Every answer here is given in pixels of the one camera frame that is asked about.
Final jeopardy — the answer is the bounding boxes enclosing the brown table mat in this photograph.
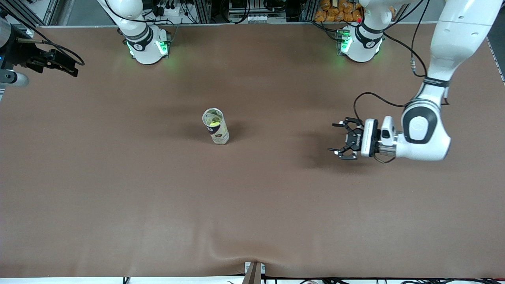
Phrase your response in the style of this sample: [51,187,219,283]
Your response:
[0,22,505,279]

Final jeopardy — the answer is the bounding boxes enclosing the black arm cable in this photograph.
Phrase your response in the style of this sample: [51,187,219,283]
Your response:
[353,0,450,164]
[0,4,86,67]

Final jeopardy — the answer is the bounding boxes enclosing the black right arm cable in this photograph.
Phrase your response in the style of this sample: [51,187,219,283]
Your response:
[0,4,86,67]

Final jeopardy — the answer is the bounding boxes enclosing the grey control box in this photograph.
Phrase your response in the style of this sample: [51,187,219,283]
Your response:
[228,0,277,24]

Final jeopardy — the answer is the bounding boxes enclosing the aluminium frame profile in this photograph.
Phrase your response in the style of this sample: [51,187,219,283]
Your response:
[471,0,505,32]
[193,0,213,24]
[0,0,38,38]
[300,0,316,22]

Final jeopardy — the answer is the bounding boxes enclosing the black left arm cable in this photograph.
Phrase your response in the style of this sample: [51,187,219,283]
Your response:
[353,0,450,164]

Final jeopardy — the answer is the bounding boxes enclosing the white power strip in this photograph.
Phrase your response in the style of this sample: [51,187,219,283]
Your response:
[152,0,186,18]

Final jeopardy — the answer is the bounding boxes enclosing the tennis ball can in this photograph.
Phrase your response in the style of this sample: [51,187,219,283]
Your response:
[202,108,230,146]

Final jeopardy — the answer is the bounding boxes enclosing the orange plastic bag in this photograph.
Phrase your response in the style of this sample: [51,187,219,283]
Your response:
[314,0,363,22]

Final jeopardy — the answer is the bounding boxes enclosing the brown post with grey bracket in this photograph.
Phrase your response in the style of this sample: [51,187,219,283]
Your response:
[244,261,266,284]

